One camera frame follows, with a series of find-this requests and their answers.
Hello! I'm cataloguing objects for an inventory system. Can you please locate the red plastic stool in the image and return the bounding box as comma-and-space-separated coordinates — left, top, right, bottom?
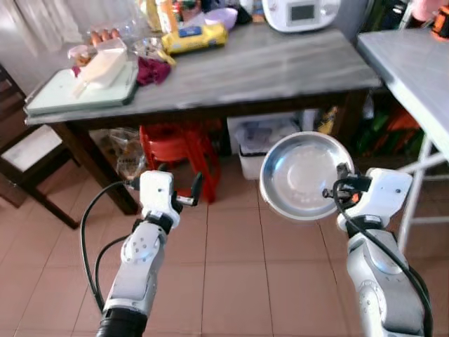
138, 122, 215, 205

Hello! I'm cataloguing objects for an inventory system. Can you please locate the clear plastic bag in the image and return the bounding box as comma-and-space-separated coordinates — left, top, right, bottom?
105, 128, 145, 180

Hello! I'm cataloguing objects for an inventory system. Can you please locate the clear storage box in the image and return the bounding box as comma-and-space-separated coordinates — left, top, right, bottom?
226, 112, 321, 180

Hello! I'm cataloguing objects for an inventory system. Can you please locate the white folding table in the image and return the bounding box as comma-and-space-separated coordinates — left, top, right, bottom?
357, 28, 449, 255

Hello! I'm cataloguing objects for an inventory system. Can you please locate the maroon cloth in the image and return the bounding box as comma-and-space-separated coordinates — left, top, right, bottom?
136, 55, 173, 87

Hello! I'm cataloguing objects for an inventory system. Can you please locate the dark wooden table grey top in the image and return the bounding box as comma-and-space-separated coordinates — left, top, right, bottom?
25, 27, 384, 216

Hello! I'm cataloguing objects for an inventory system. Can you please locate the yellow food package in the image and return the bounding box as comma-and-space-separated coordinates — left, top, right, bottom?
161, 22, 229, 56

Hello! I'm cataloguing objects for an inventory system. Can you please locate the white plastic scoop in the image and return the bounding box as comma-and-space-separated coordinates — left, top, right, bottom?
72, 47, 129, 98

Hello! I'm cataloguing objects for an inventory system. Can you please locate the pale green tray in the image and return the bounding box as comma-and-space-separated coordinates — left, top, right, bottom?
24, 59, 140, 117

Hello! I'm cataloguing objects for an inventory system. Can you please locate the dark wooden chair white seat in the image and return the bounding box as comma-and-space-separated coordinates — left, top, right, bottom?
0, 65, 82, 230

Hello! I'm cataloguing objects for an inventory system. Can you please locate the white kitchen appliance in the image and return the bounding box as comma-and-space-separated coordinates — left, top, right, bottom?
262, 0, 343, 34

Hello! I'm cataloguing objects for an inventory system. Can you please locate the purple bowl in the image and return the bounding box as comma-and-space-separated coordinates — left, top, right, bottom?
203, 8, 240, 31

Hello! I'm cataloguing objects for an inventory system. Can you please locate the clear egg carton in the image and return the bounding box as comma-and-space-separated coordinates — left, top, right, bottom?
87, 26, 125, 47

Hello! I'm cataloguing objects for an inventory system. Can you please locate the orange black tool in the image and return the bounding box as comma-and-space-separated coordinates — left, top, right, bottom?
430, 3, 449, 40

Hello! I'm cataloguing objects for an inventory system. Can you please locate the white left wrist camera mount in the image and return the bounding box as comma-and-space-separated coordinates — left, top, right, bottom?
138, 171, 177, 226

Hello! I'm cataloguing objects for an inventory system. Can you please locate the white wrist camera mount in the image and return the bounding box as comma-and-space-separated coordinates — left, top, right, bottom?
338, 167, 414, 231
138, 171, 177, 226

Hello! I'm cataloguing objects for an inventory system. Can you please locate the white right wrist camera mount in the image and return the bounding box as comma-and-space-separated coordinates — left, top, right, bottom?
338, 167, 414, 231

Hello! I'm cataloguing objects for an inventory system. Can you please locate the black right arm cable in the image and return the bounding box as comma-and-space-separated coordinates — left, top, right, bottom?
331, 179, 434, 337

